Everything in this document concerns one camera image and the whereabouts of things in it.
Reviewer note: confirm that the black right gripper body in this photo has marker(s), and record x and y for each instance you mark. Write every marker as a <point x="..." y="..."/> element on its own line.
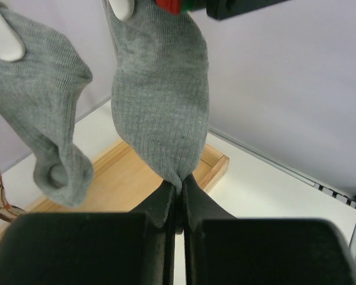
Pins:
<point x="216" y="9"/>

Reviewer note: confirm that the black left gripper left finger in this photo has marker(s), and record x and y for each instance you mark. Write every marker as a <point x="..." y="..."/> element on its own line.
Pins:
<point x="136" y="247"/>

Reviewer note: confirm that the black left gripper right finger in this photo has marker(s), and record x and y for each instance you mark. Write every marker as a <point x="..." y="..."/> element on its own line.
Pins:
<point x="223" y="249"/>

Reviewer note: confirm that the grey sock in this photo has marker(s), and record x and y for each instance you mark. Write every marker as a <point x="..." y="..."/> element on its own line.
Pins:
<point x="160" y="103"/>
<point x="38" y="99"/>

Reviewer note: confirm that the white plastic clip hanger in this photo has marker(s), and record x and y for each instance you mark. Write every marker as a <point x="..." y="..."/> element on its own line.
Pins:
<point x="12" y="48"/>

